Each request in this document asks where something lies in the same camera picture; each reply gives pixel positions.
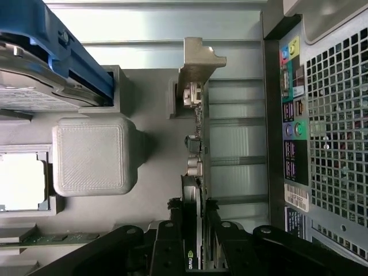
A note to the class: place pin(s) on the white barcode sticker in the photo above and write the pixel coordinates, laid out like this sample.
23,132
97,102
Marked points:
296,197

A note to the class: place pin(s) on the silver CPU chip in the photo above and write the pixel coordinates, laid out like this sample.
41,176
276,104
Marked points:
20,181

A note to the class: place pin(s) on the blue text label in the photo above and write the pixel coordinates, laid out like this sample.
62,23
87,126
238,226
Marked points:
294,222

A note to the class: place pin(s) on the grey metal PC case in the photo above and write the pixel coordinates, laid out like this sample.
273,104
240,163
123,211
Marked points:
330,138

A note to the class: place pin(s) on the blue plastic disk caddy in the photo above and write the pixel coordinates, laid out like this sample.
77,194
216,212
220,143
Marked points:
83,54

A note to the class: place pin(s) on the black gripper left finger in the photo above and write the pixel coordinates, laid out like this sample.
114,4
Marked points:
168,253

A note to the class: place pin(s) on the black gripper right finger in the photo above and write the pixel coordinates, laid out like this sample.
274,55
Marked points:
281,244

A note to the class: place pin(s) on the grey printed parts rack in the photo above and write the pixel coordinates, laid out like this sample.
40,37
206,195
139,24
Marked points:
155,172

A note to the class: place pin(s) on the green RAM stick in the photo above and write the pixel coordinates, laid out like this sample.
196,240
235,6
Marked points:
57,238

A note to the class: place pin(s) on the silver hard disk drive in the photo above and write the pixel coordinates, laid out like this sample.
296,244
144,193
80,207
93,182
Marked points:
26,92

